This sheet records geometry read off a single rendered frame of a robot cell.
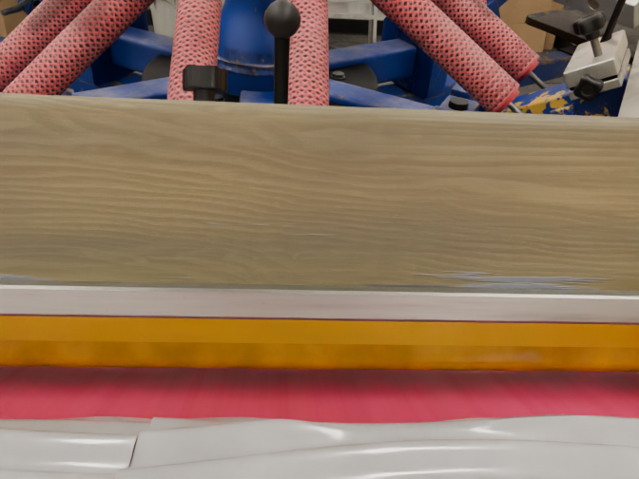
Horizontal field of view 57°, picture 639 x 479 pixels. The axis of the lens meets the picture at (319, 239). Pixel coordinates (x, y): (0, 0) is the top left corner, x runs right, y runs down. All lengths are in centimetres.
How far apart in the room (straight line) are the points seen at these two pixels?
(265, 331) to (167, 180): 7
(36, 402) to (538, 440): 16
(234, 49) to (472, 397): 77
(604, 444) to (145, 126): 17
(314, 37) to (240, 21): 28
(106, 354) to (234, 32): 75
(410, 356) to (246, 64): 74
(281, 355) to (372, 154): 8
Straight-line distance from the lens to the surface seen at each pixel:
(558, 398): 24
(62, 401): 23
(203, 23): 70
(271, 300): 20
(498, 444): 18
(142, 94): 93
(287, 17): 46
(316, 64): 66
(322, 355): 23
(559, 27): 169
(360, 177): 21
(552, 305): 22
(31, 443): 18
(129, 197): 22
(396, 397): 22
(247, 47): 93
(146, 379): 24
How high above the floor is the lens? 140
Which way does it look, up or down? 38 degrees down
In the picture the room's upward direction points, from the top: 4 degrees clockwise
